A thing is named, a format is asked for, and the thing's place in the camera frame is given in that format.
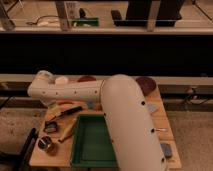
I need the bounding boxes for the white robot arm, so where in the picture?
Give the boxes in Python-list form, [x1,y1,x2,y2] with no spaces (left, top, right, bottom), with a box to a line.
[27,70,168,171]

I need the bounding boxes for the red bowl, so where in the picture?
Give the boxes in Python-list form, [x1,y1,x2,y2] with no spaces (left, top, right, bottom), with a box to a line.
[78,75,96,82]

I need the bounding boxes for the purple bowl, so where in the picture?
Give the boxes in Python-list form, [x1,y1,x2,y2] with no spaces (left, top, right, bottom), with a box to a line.
[136,77,156,96]

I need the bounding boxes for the blue plastic cup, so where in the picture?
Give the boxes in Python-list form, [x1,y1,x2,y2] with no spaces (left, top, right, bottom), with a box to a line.
[86,102,94,109]

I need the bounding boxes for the white cup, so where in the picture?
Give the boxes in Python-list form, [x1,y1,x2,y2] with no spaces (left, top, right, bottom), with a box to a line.
[55,76,69,84]

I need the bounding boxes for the grey blue cloth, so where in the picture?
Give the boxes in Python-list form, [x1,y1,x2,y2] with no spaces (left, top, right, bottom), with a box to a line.
[148,104,159,114]

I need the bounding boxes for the green plastic tray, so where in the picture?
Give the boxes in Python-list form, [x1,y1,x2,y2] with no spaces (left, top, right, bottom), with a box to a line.
[70,114,118,168]

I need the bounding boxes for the metal fork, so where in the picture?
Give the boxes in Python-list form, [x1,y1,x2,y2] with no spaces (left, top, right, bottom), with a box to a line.
[155,128,167,132]

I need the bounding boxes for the small metal tin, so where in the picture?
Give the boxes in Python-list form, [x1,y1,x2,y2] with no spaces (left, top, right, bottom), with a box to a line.
[44,121,58,133]

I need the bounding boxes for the round metal cup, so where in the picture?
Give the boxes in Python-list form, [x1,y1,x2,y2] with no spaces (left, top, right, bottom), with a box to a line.
[38,136,54,153]

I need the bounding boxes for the blue sponge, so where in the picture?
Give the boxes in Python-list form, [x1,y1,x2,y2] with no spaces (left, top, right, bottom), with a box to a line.
[161,143,172,158]

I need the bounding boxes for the black bar at table edge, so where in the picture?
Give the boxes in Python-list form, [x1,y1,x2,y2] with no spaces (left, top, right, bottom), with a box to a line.
[12,128,38,171]

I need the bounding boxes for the black handled knife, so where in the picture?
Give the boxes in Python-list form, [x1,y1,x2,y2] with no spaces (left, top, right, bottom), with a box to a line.
[49,106,83,121]

